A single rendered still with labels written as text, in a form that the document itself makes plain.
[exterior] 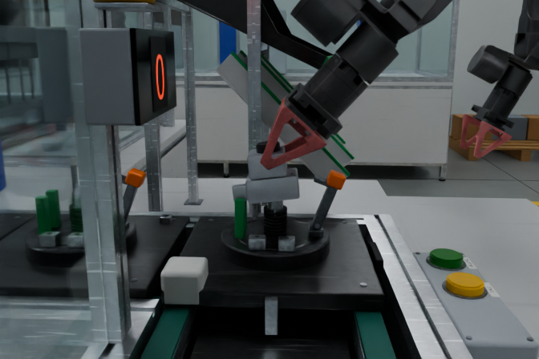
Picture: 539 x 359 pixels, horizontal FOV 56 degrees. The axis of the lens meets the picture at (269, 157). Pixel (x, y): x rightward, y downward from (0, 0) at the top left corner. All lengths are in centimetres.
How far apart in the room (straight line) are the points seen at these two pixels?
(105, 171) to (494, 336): 39
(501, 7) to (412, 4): 915
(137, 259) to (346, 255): 26
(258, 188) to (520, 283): 48
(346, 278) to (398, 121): 412
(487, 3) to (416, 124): 521
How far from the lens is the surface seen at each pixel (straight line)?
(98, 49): 39
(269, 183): 61
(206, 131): 469
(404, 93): 465
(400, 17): 60
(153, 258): 65
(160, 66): 44
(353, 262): 63
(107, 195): 46
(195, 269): 57
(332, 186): 63
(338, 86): 59
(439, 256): 67
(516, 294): 87
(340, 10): 59
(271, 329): 57
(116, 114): 39
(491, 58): 118
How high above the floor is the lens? 123
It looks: 13 degrees down
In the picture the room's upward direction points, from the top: straight up
